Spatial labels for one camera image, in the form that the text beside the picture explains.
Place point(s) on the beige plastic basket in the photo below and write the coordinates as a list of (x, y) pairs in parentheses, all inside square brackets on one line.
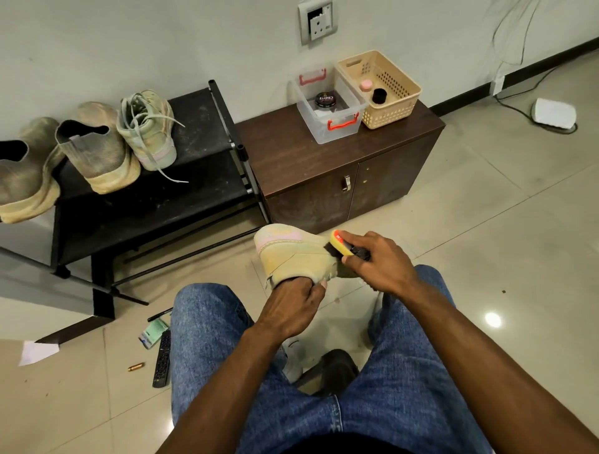
[(401, 86)]

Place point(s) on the clear plastic storage box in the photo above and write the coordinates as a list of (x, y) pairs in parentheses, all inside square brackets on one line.
[(334, 129)]

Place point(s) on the person's leg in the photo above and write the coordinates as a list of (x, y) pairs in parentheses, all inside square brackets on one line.
[(412, 393), (215, 346)]

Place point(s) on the person's right hand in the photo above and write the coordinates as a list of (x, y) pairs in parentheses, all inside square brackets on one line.
[(384, 267)]

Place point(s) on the pale green lace-up shoe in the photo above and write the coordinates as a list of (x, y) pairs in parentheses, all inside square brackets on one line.
[(150, 131), (290, 253)]

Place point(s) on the green paper packet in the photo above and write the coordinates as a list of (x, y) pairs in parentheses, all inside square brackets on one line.
[(154, 332)]

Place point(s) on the dark brown wooden cabinet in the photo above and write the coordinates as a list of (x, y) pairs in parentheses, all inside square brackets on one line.
[(290, 150)]

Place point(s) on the white wall socket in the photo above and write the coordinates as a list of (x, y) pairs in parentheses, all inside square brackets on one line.
[(318, 21)]

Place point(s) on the small black round cap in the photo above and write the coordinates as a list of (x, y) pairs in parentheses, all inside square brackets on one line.
[(379, 95)]

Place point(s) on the small brass cylinder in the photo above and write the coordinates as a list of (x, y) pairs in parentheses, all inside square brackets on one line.
[(137, 366)]

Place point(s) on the person's right forearm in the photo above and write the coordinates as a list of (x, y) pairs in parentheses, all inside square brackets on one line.
[(496, 383)]

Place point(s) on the pink round lid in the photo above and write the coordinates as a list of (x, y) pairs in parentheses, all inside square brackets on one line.
[(366, 84)]

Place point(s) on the black remote control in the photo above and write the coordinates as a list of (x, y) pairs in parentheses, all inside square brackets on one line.
[(162, 357)]

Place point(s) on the person's right leg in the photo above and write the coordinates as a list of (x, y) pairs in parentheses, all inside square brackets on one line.
[(412, 393)]

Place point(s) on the white router box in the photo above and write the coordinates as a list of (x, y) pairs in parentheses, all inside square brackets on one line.
[(553, 113)]

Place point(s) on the white wall plug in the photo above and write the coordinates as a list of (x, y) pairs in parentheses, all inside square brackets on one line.
[(498, 84)]

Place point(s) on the person's left leg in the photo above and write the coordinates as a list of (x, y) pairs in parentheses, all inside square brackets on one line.
[(215, 346)]

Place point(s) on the worn tan slip-on shoe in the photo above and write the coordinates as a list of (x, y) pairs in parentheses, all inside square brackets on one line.
[(23, 182), (103, 154)]

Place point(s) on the person's left forearm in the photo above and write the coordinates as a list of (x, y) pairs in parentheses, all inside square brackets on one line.
[(225, 402)]

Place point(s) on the white paper sheet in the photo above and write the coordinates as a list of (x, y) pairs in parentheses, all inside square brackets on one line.
[(37, 353)]

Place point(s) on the black round polish tin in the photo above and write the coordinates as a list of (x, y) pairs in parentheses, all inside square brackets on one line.
[(325, 100)]

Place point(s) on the black orange shoe brush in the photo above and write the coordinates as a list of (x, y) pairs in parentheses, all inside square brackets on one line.
[(339, 248)]

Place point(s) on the black metal shoe rack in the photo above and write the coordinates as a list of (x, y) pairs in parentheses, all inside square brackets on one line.
[(178, 192)]

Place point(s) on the person's left hand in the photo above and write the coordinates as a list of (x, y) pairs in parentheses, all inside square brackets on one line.
[(292, 309)]

